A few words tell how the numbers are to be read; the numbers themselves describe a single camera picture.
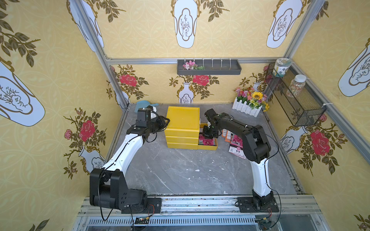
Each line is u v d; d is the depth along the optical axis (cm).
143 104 121
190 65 88
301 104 82
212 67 92
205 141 98
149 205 73
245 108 112
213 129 83
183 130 80
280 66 85
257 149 56
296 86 72
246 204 72
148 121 66
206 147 93
